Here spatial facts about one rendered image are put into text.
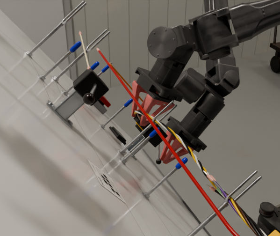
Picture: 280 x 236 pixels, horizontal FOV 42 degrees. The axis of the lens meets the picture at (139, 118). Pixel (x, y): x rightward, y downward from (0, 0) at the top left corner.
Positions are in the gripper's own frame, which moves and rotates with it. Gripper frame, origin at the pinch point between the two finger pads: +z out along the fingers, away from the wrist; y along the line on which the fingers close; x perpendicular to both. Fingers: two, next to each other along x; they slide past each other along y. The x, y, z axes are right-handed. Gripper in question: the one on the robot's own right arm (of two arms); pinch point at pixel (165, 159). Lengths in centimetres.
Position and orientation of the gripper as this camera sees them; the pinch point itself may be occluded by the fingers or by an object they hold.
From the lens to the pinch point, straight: 91.9
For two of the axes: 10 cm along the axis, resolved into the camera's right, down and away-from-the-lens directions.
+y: 5.2, 5.4, -6.6
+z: -6.2, 7.7, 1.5
